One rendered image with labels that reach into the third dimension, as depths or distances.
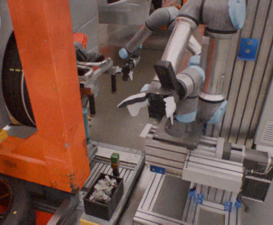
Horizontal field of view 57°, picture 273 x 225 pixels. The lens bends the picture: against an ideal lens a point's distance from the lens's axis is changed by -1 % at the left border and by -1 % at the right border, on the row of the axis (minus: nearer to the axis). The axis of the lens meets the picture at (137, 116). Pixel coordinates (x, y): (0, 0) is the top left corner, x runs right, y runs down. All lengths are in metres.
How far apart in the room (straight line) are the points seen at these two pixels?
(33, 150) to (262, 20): 1.23
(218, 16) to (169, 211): 1.19
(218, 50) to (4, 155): 1.20
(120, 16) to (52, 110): 3.12
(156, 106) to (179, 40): 0.36
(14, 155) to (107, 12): 3.01
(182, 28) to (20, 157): 1.04
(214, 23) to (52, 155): 0.93
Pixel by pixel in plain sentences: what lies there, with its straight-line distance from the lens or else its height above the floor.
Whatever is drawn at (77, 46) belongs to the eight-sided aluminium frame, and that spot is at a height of 1.10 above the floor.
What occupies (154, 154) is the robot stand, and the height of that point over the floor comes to 0.68.
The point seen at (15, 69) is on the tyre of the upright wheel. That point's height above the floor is 1.04.
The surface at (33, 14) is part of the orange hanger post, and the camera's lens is 1.01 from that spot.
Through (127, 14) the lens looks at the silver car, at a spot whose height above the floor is 0.94.
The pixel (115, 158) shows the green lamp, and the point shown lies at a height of 0.65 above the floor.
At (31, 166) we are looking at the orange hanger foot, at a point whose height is 0.64.
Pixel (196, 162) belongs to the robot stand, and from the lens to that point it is 1.26.
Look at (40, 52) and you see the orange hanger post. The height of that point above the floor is 1.27.
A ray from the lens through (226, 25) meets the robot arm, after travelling 1.02.
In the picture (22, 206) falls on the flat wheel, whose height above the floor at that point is 0.50.
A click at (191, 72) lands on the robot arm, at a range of 0.84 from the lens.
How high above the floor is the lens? 1.54
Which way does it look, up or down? 31 degrees down
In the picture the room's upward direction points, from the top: straight up
